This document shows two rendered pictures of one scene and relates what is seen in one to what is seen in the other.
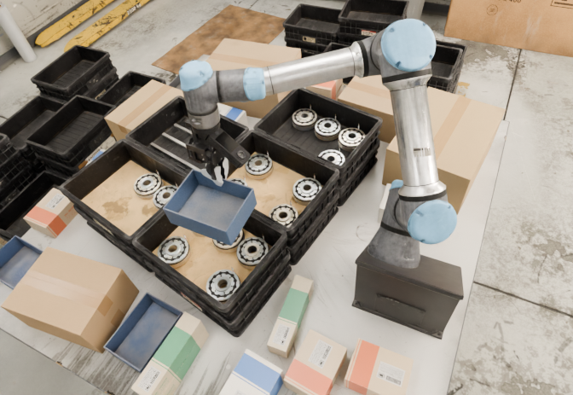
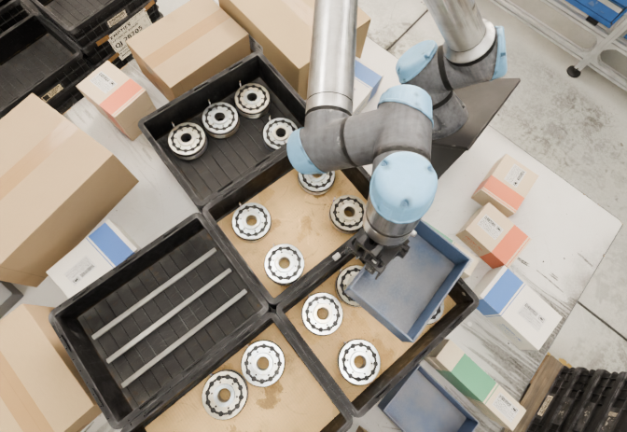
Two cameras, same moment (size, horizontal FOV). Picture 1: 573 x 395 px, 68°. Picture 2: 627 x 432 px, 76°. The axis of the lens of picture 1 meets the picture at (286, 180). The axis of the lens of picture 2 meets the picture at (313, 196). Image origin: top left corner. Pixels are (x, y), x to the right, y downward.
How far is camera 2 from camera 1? 1.02 m
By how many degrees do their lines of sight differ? 45
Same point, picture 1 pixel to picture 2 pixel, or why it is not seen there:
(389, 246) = (453, 113)
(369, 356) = (498, 186)
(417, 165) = (478, 20)
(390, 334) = (465, 165)
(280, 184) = (289, 204)
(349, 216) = not seen: hidden behind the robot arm
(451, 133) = (302, 2)
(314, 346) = (482, 230)
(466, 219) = (367, 55)
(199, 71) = (427, 169)
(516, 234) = not seen: hidden behind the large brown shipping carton
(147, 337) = (423, 416)
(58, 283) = not seen: outside the picture
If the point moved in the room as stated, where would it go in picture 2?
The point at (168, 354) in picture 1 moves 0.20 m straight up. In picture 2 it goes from (482, 383) to (528, 393)
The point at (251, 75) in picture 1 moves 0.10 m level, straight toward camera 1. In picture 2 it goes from (423, 101) to (497, 109)
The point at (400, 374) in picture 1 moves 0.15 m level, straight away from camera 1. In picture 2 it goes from (517, 168) to (480, 136)
